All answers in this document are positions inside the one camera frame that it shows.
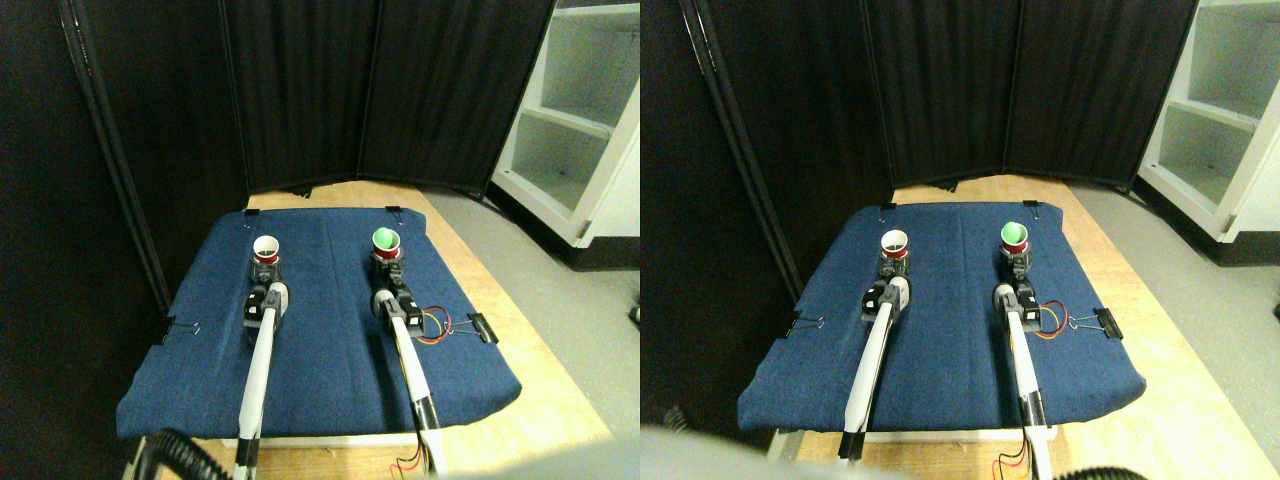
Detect black ribbed hose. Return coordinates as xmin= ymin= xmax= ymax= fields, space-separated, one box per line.
xmin=135 ymin=430 xmax=229 ymax=480
xmin=660 ymin=403 xmax=701 ymax=433

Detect dark blue cloth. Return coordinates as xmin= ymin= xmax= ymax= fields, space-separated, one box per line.
xmin=115 ymin=207 xmax=523 ymax=441
xmin=738 ymin=202 xmax=1147 ymax=433

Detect curtain stand pole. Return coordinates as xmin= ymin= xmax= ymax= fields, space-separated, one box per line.
xmin=680 ymin=0 xmax=801 ymax=301
xmin=58 ymin=0 xmax=171 ymax=311

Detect white shelf unit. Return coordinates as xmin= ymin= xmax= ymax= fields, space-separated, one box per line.
xmin=1137 ymin=0 xmax=1280 ymax=244
xmin=490 ymin=0 xmax=640 ymax=249

